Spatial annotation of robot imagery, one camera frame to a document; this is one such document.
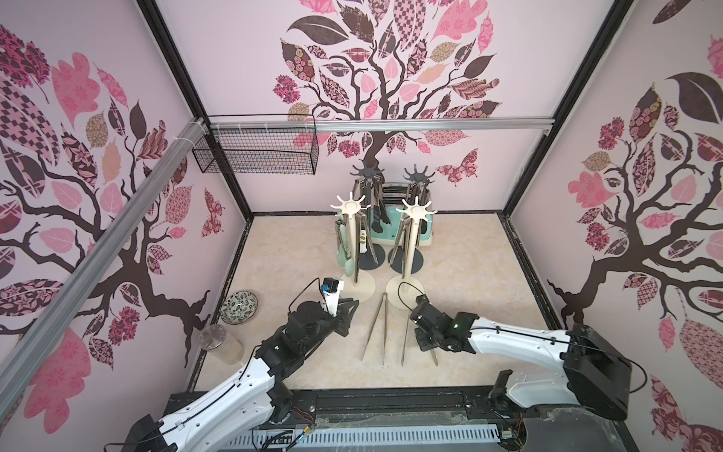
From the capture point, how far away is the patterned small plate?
0.90 meters

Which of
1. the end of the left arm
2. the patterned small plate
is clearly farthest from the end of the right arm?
the patterned small plate

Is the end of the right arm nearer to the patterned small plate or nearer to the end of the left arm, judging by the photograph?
the end of the left arm
